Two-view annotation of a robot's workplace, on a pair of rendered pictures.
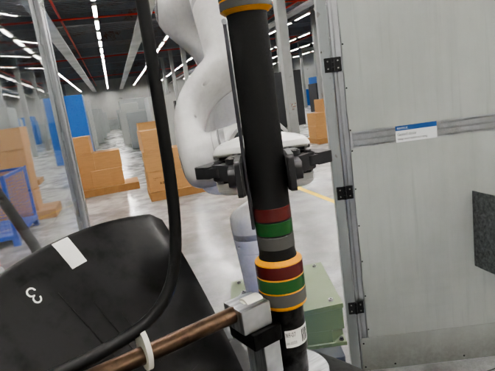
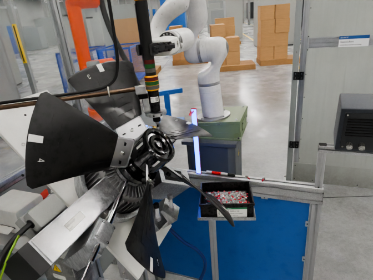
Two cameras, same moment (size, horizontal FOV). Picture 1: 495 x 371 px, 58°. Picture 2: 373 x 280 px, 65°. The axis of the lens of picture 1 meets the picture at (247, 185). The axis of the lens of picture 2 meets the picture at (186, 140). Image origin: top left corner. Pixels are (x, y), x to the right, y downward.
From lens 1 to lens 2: 0.62 m
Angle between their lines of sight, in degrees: 23
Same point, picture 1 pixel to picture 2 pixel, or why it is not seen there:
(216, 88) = (167, 15)
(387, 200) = (324, 84)
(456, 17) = not seen: outside the picture
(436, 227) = not seen: hidden behind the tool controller
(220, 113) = (192, 24)
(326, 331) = (231, 133)
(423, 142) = (357, 48)
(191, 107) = (155, 23)
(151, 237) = (126, 68)
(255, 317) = (139, 90)
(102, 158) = not seen: hidden behind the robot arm
